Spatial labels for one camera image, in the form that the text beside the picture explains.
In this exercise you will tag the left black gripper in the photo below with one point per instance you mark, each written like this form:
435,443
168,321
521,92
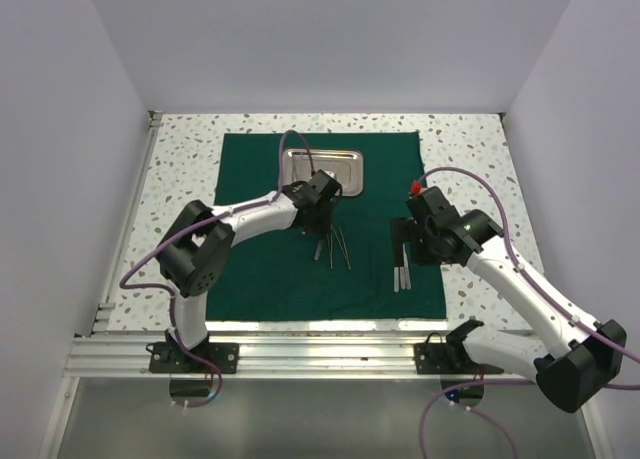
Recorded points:
323,227

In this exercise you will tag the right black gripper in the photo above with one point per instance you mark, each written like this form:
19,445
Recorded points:
401,228

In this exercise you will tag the steel tweezers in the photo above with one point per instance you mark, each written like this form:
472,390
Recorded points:
343,246
330,250

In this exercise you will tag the steel scalpel handle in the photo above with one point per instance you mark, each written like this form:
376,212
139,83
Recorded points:
408,278
402,278
397,279

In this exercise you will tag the green surgical cloth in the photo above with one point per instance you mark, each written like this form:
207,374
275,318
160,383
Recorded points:
274,276

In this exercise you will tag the steel forceps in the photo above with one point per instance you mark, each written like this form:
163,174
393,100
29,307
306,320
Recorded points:
321,242

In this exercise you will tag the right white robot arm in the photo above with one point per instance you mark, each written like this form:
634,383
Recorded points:
570,356

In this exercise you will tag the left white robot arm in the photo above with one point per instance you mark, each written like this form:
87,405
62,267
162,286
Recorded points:
198,243

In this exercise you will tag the steel surgical scissors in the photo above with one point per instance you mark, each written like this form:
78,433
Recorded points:
297,170

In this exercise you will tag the steel instrument tray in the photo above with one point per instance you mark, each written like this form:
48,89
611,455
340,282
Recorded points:
346,166

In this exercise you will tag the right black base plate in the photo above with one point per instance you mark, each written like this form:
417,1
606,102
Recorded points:
435,358

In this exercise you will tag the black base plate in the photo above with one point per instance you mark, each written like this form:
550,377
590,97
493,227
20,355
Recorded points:
169,358
435,358

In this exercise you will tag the aluminium left rail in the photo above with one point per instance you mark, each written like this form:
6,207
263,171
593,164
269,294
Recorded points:
108,295

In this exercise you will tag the aluminium rail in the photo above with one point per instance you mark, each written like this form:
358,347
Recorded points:
108,295
271,356

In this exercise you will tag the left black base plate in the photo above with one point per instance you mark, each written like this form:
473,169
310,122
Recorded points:
169,358

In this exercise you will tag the aluminium front rail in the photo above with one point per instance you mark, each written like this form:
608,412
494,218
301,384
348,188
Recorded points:
271,356

